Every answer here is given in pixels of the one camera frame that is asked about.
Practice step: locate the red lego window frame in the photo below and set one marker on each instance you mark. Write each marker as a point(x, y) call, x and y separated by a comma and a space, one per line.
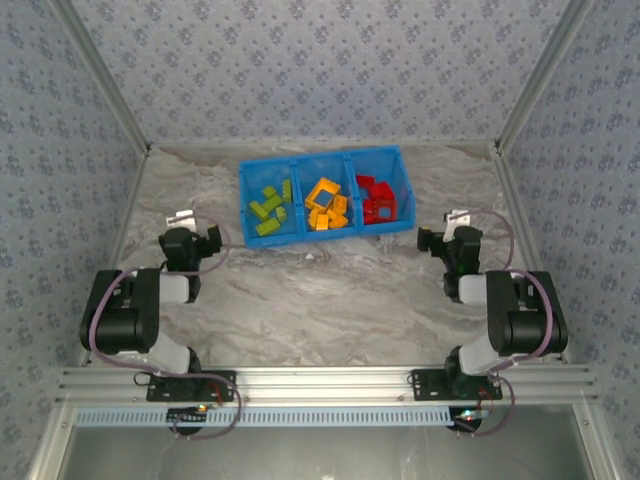
point(372, 215)

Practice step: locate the long red lego brick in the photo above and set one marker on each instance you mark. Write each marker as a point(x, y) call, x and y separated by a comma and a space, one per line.
point(384, 191)
point(365, 181)

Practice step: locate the orange lego window frame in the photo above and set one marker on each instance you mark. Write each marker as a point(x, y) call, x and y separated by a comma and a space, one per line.
point(314, 200)

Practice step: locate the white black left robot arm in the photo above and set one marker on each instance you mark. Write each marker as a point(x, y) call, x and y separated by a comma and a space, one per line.
point(125, 320)

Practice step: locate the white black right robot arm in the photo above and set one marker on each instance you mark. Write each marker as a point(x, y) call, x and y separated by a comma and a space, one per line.
point(525, 320)

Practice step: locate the blue plastic bin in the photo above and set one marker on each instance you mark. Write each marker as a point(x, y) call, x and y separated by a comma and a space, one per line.
point(260, 172)
point(390, 165)
point(320, 167)

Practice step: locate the small circuit board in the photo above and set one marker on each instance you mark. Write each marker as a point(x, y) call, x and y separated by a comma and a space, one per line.
point(187, 419)
point(467, 420)

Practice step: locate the grey metal shelf panel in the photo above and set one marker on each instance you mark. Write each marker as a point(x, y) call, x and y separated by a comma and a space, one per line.
point(325, 455)

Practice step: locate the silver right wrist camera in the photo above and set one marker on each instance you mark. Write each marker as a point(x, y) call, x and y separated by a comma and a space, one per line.
point(457, 220)

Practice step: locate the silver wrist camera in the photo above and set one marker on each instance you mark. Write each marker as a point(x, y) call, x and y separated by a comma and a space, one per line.
point(457, 220)
point(180, 218)

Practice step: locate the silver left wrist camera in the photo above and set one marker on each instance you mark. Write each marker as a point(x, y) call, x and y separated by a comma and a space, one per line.
point(180, 218)

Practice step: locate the aluminium frame rail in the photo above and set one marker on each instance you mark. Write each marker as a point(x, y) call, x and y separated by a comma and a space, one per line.
point(532, 250)
point(115, 250)

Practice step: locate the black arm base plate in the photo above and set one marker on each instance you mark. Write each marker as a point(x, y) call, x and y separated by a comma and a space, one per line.
point(425, 385)
point(225, 385)

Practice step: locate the aluminium frame post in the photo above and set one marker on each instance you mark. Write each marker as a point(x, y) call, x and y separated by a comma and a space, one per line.
point(100, 75)
point(545, 75)

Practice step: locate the wide aluminium frame beam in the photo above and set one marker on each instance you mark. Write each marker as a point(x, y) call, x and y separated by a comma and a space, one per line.
point(325, 382)

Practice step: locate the aluminium frame bar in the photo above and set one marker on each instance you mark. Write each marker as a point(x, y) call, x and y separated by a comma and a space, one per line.
point(47, 445)
point(595, 445)

